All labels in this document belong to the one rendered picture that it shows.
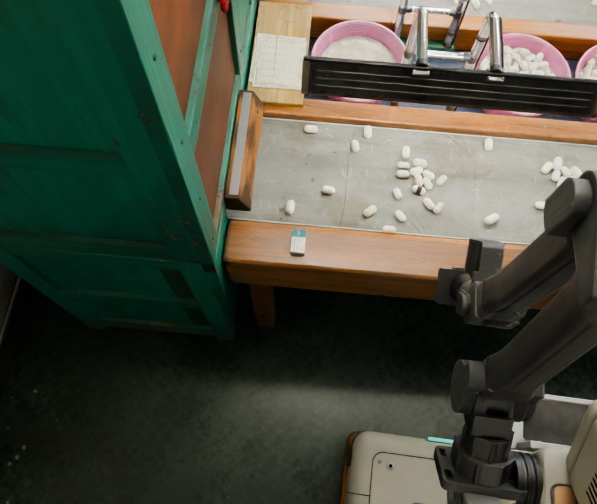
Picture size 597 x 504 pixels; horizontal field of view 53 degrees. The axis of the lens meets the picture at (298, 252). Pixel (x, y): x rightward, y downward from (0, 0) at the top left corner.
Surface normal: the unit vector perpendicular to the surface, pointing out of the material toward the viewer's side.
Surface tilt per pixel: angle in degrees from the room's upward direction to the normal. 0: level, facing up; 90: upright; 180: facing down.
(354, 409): 0
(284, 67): 0
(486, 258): 23
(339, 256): 0
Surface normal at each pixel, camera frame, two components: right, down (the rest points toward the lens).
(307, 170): 0.02, -0.35
